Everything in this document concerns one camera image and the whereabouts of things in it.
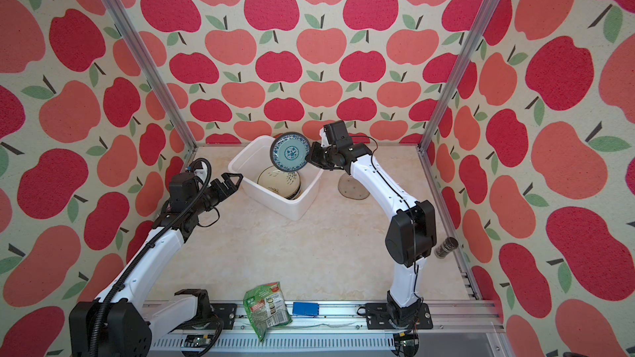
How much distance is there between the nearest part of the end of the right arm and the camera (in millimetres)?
622

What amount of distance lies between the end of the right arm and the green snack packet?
0.45m

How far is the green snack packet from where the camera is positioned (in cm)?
72
